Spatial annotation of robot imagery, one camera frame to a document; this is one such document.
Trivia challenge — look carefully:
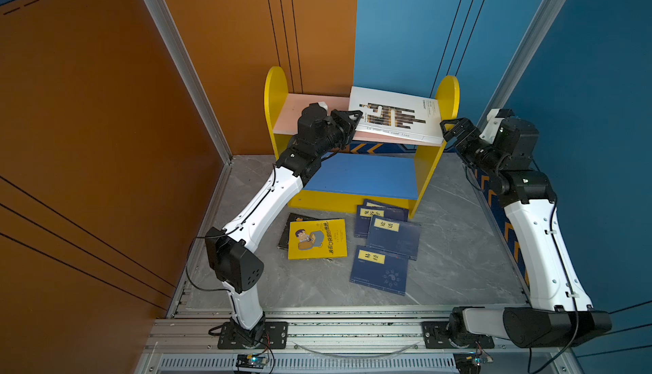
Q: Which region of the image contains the white book brown pattern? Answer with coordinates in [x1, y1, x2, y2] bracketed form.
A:
[349, 86, 443, 146]

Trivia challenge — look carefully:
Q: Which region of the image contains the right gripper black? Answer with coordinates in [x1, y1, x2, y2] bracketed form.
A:
[440, 118, 505, 178]

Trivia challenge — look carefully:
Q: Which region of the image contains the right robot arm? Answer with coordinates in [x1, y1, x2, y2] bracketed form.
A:
[441, 117, 612, 349]

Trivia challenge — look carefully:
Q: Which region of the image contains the black book yellow title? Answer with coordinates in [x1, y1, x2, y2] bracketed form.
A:
[278, 213, 316, 250]

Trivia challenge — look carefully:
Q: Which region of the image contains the right circuit board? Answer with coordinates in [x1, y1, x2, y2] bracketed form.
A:
[453, 353, 494, 374]

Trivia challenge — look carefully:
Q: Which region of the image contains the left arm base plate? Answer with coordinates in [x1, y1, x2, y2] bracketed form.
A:
[217, 319, 289, 350]

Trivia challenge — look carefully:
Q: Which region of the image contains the navy book rearmost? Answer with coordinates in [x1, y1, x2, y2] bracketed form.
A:
[363, 198, 409, 214]

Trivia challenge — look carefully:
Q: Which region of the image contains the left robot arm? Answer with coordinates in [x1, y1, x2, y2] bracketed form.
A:
[205, 103, 363, 334]

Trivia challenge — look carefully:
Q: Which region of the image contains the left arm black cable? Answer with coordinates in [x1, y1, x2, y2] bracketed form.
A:
[184, 164, 278, 293]

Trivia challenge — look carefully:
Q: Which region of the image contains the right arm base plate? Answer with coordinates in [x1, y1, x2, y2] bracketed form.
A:
[421, 321, 495, 350]

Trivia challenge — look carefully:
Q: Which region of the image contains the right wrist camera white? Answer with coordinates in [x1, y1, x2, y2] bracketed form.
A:
[481, 108, 514, 144]

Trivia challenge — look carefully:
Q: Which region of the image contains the aluminium frame post left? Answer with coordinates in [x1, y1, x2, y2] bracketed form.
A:
[143, 0, 233, 165]

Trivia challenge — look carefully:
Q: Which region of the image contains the yellow pink blue bookshelf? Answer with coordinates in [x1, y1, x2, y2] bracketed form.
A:
[264, 67, 446, 218]

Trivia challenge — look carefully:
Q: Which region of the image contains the navy book near shelf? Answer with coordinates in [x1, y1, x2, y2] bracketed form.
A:
[354, 205, 409, 238]

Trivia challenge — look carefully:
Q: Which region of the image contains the navy book lowest front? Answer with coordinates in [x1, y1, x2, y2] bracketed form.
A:
[350, 246, 409, 296]

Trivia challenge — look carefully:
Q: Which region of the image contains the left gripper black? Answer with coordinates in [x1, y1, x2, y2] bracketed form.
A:
[311, 109, 361, 163]

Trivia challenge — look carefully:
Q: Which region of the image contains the yellow cartoon cover book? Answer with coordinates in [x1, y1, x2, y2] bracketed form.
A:
[288, 219, 348, 260]

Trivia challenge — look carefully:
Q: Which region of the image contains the left green circuit board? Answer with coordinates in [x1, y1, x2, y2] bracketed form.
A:
[234, 354, 271, 373]

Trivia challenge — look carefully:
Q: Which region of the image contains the navy book middle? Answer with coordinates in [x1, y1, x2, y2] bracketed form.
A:
[367, 215, 422, 261]

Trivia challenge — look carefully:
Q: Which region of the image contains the aluminium frame post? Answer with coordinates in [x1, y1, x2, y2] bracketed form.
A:
[458, 0, 567, 130]
[143, 0, 233, 165]

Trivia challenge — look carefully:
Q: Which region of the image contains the aluminium frame post right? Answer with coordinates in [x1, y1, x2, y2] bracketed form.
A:
[458, 0, 567, 130]

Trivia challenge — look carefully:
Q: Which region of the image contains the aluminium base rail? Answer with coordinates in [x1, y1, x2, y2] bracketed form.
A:
[135, 306, 581, 373]

